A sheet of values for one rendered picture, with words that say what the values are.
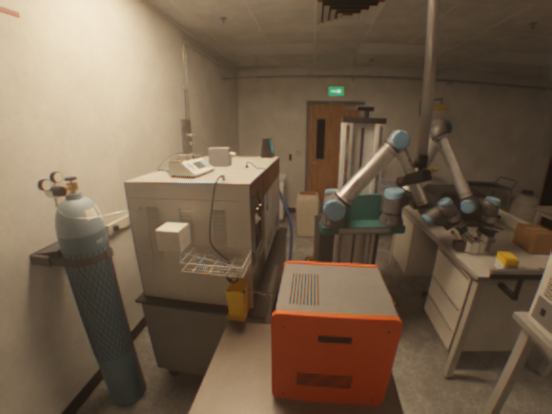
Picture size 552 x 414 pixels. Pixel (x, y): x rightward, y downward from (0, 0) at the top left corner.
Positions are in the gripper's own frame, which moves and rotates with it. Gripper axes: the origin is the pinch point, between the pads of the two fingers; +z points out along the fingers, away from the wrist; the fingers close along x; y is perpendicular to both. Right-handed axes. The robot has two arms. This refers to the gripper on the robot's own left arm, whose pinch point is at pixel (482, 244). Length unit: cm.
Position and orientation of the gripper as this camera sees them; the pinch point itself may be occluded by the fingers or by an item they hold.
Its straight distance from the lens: 224.9
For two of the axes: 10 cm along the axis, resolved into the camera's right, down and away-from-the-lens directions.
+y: 9.9, 0.4, -1.3
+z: 0.0, 9.6, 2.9
